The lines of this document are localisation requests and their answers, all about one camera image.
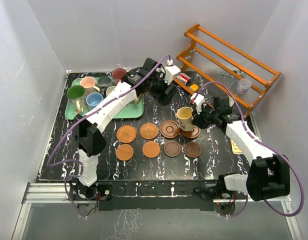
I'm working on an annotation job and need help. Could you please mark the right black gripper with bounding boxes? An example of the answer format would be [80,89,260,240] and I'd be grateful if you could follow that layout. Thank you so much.
[191,103,219,129]

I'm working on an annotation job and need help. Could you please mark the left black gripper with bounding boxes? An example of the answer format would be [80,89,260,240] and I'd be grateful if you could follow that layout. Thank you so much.
[147,71,177,106]

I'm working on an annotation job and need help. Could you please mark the ringed wooden coaster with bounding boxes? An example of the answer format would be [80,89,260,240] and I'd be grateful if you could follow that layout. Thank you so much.
[159,120,180,139]
[180,127,201,139]

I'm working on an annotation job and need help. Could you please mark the cream yellow mug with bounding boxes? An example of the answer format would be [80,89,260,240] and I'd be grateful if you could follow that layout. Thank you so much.
[176,106,195,132]

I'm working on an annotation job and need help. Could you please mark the dark walnut coaster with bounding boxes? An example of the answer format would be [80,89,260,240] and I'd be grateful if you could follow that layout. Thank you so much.
[163,141,182,158]
[184,141,202,159]

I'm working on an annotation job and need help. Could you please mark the woven rattan coaster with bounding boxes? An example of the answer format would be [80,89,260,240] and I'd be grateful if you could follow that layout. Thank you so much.
[139,123,159,140]
[116,125,137,144]

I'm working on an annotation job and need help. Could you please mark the light orange wooden coaster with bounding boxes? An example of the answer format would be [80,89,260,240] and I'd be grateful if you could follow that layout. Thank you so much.
[142,141,161,158]

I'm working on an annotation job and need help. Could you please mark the light blue mug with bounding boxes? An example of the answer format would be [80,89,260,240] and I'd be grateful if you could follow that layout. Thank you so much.
[86,92,103,111]

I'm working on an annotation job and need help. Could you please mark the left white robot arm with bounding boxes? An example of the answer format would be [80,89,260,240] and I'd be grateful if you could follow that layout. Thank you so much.
[72,58,181,200]

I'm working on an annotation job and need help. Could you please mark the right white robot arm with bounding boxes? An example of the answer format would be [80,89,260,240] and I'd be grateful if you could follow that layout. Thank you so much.
[190,93,290,202]

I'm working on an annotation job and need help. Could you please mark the clear plastic cup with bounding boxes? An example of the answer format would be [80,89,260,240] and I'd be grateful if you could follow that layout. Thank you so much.
[237,78,252,94]

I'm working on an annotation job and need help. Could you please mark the red white small box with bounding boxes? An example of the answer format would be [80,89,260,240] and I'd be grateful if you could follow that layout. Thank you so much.
[177,72,192,85]

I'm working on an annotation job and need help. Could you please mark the yellow small block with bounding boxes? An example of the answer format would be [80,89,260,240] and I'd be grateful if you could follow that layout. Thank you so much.
[190,84,199,92]

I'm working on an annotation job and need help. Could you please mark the gold brown mug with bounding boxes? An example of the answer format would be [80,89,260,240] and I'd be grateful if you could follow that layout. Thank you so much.
[133,93,143,105]

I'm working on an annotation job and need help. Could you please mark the green plastic tray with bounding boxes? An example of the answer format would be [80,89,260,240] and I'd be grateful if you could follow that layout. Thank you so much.
[65,77,144,120]

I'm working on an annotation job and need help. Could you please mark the orange patterned card box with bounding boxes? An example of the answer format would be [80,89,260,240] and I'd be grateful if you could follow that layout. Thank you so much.
[230,139,243,155]

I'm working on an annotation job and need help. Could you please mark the orange wooden shelf rack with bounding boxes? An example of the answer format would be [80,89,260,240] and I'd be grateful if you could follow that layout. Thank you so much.
[176,23,282,117]

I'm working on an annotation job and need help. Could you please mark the maroon tall mug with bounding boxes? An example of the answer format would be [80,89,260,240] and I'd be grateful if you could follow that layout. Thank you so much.
[111,68,127,86]

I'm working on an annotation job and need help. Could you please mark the silver white mug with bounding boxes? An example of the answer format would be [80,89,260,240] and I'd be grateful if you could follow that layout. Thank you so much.
[105,86,116,97]

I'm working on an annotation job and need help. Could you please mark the dark grey mug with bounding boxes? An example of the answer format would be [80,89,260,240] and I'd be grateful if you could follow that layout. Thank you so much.
[96,76,114,90]

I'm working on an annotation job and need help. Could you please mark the pink mug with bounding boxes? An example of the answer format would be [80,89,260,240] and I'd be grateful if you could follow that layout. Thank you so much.
[80,76,101,95]

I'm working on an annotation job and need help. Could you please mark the green inside mug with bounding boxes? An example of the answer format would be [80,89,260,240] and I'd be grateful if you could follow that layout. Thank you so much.
[66,85,88,114]

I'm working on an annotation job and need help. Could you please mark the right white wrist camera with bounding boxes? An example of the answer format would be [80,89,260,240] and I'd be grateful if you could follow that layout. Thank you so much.
[190,93,205,114]

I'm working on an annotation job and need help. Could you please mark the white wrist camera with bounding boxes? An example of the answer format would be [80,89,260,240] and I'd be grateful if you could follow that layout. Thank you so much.
[164,59,181,86]
[190,93,205,114]

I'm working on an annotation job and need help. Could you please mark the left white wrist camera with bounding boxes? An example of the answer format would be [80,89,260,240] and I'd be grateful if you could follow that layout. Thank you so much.
[164,59,181,86]

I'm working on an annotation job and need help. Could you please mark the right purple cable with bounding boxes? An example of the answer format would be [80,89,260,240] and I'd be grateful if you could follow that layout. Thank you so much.
[193,81,305,218]

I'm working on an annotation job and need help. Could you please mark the purple cable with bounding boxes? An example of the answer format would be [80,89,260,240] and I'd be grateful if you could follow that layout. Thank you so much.
[47,53,173,218]
[193,81,305,218]

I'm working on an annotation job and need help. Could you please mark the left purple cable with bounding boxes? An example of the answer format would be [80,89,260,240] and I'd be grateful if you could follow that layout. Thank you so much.
[47,53,173,218]

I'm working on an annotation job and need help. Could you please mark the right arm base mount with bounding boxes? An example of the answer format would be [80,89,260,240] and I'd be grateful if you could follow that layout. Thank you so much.
[193,173,249,220]

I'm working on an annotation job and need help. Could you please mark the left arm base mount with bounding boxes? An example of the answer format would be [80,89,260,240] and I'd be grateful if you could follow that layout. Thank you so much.
[64,177,114,221]

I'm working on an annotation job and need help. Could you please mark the aluminium frame rail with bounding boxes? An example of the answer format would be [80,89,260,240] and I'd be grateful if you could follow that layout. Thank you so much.
[12,182,303,240]

